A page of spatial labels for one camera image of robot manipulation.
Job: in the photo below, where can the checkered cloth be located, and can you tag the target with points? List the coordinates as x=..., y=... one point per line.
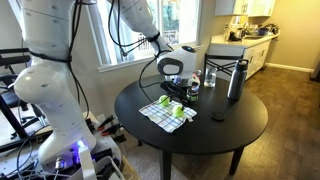
x=163, y=116

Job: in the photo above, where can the black metal stand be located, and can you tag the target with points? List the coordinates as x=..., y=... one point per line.
x=13, y=100

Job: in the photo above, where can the black clamp orange tips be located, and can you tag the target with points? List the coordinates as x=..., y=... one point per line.
x=111, y=130
x=106, y=122

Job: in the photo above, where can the black round lid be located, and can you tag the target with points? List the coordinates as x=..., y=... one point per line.
x=217, y=116

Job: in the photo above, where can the silver kettle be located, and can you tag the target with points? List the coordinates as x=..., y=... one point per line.
x=239, y=33

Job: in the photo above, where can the clear glass mug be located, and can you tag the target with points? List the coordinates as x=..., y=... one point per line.
x=210, y=78

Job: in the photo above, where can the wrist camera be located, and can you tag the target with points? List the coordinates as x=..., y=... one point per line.
x=180, y=81

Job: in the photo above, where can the white upper cabinets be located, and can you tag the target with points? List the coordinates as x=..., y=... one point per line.
x=245, y=7

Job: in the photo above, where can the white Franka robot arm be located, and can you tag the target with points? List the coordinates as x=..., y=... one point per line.
x=50, y=100

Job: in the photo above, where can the black folding chair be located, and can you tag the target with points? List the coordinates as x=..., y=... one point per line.
x=221, y=65

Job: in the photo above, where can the clear tennis ball can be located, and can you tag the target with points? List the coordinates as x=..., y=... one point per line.
x=194, y=90

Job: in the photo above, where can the grey robot mounting plate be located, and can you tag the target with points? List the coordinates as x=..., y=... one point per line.
x=20, y=163

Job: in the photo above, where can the green tennis ball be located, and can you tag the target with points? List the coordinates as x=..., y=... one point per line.
x=192, y=97
x=163, y=100
x=178, y=110

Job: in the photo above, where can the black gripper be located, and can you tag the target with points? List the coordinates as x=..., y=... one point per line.
x=175, y=88

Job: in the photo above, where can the round black table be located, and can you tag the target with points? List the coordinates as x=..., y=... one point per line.
x=206, y=133

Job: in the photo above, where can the wooden board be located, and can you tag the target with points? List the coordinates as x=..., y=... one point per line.
x=130, y=170

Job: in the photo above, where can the white kitchen counter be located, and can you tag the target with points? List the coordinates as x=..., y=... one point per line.
x=253, y=53

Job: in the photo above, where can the steel water bottle black cap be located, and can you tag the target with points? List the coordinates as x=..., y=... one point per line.
x=237, y=81

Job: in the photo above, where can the green tennis ball inside can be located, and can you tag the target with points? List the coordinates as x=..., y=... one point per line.
x=192, y=97

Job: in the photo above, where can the white window frame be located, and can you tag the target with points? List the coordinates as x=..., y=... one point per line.
x=150, y=33

